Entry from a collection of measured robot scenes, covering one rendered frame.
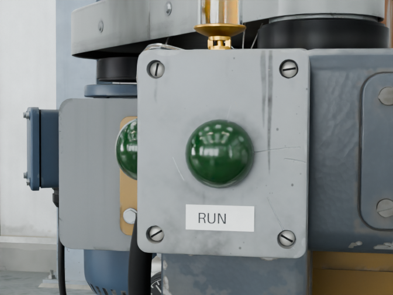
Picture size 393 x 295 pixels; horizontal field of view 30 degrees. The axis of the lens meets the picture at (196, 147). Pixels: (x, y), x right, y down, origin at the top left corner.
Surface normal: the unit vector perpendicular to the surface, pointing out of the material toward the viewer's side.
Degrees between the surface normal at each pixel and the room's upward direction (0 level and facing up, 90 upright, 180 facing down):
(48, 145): 90
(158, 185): 90
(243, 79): 90
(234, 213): 90
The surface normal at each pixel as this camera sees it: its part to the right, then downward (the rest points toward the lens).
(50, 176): 0.28, 0.05
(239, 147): 0.48, -0.17
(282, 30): -0.70, 0.04
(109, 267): -0.54, 0.06
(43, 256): -0.18, 0.05
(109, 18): -0.88, 0.02
